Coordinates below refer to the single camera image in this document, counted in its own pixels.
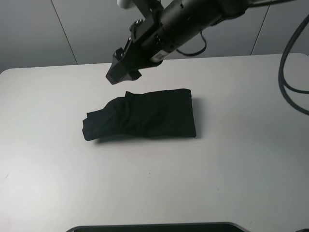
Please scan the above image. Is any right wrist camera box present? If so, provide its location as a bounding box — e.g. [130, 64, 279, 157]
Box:
[117, 0, 136, 9]

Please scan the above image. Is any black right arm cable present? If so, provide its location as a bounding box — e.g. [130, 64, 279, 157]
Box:
[176, 16, 309, 114]

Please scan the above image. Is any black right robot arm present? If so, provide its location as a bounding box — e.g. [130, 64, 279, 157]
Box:
[106, 0, 282, 85]

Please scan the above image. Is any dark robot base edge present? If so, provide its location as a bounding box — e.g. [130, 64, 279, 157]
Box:
[68, 222, 248, 232]

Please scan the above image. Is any black printed t-shirt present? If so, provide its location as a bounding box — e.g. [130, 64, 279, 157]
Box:
[82, 88, 197, 141]

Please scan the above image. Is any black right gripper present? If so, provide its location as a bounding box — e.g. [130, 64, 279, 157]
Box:
[106, 18, 167, 85]

